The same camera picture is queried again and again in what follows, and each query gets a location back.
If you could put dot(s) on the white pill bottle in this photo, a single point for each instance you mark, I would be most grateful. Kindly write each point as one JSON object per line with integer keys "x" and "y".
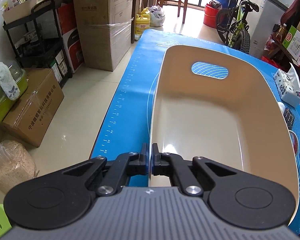
{"x": 282, "y": 107}

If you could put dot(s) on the black metal shelf rack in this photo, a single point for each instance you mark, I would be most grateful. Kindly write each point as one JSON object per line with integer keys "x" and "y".
{"x": 37, "y": 42}

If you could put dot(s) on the large stacked cardboard boxes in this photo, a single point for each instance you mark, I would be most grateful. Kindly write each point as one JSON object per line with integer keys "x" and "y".
{"x": 104, "y": 28}

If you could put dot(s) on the green white carton box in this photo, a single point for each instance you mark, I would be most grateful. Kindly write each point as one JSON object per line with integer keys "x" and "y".
{"x": 292, "y": 42}

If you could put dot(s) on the cardboard box on floor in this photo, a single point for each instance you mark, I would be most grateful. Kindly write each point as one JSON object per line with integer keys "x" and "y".
{"x": 31, "y": 115}

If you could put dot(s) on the beige plastic storage bin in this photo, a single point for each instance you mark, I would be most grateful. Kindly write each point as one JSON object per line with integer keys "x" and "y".
{"x": 233, "y": 120}

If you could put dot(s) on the yellow oil jug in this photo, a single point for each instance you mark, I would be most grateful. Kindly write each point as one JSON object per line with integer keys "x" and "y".
{"x": 142, "y": 22}

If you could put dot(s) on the black TV remote control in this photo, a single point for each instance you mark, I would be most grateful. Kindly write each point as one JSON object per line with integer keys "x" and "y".
{"x": 289, "y": 118}

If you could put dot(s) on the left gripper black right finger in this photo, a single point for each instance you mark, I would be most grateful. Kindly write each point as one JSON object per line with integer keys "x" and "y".
{"x": 238, "y": 198}

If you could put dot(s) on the red plastic bucket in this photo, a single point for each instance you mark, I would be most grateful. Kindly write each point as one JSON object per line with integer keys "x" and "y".
{"x": 210, "y": 14}

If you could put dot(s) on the white patterned tissue box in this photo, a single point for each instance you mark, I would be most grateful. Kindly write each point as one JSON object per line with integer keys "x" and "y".
{"x": 288, "y": 85}

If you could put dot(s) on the green black bicycle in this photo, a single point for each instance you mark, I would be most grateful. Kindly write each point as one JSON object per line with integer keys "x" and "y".
{"x": 232, "y": 26}

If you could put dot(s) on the white plastic bag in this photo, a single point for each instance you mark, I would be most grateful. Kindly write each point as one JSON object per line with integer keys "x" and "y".
{"x": 157, "y": 16}

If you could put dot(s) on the sack of grain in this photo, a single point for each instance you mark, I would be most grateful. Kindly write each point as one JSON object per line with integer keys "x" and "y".
{"x": 16, "y": 165}

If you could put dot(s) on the roll of adhesive tape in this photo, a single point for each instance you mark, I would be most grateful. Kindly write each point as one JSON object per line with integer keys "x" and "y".
{"x": 295, "y": 141}

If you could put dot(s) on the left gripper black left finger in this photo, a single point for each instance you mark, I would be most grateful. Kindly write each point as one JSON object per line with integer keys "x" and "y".
{"x": 60, "y": 198}

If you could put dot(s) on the blue silicone table mat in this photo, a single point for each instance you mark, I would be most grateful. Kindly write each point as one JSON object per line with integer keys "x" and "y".
{"x": 126, "y": 125}

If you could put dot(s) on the green plastic container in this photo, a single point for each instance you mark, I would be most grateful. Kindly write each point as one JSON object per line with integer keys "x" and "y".
{"x": 19, "y": 75}

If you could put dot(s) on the white chest freezer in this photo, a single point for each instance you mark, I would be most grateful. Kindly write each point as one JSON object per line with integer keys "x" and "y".
{"x": 261, "y": 24}

